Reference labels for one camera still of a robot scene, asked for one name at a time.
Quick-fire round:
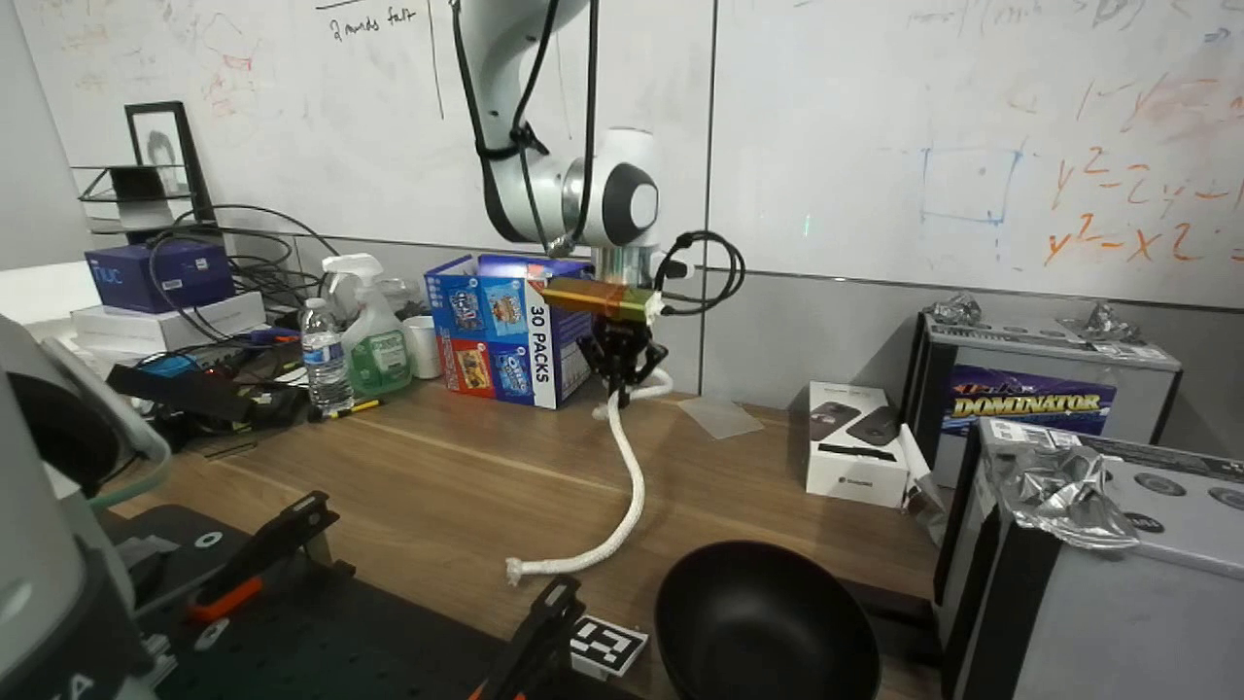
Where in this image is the black bowl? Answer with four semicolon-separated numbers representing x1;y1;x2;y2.
653;536;888;700

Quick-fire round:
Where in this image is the black clamp orange handle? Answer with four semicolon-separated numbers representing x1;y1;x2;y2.
184;486;347;629
465;572;591;700

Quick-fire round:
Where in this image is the plain silver battery box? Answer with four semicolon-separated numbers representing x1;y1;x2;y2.
932;415;1244;700

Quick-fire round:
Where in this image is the yellow pen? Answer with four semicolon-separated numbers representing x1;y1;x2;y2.
306;393;389;428

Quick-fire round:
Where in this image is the small dark blue box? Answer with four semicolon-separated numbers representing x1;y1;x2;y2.
80;234;241;317

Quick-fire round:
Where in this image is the green white packet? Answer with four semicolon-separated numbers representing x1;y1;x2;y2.
319;248;418;406

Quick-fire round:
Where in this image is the blue snack pack carton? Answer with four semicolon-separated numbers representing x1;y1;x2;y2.
418;248;602;415

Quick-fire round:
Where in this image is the black tool pile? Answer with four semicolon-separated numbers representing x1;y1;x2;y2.
104;328;319;444

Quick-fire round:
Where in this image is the white phone box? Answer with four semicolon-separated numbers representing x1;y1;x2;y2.
801;378;935;512

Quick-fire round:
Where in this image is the black picture frame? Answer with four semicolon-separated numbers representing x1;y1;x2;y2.
120;99;223;234

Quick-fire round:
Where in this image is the silver Dominator battery box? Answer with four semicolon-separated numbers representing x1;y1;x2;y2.
899;299;1186;493

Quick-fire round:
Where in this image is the black white fiducial marker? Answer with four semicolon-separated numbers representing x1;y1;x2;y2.
565;616;657;689

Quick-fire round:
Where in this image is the black cable bundle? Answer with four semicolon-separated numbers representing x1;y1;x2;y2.
140;195;341;345

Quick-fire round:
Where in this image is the flat white box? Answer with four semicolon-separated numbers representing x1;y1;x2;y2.
67;289;271;367

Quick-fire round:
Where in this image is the black perforated base board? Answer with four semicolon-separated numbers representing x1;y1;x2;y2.
110;499;574;700

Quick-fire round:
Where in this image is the gold wrist camera bar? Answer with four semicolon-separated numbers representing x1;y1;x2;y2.
538;274;667;332

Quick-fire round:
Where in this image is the large crumpled foil wad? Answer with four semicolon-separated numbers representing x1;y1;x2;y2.
983;415;1147;555

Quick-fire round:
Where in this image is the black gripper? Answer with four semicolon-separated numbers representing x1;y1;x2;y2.
582;318;659;407

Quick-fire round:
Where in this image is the thick white rope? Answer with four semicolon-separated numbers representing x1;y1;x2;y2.
501;367;681;593

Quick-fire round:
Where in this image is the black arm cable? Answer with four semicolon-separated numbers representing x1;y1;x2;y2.
448;0;605;257

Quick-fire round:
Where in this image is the small crumpled foil piece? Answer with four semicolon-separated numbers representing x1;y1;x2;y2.
1057;299;1156;354
921;292;990;337

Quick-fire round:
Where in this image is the black looped camera cable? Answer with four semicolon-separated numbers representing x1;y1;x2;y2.
649;227;754;324

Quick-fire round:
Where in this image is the clear plastic water bottle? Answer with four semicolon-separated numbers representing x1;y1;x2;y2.
294;292;352;424

